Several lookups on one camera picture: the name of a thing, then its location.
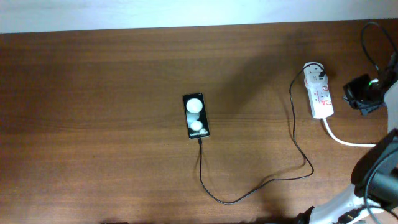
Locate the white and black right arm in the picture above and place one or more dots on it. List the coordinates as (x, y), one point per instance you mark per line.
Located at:
(373, 187)

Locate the black Galaxy smartphone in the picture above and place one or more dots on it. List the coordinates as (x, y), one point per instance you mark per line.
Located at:
(196, 116)

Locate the white power strip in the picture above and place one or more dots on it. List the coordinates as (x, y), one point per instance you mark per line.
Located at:
(320, 102)

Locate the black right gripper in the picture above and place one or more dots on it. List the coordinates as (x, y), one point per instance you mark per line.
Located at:
(349, 97)

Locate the white USB wall charger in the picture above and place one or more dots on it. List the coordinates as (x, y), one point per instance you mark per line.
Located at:
(314, 75)

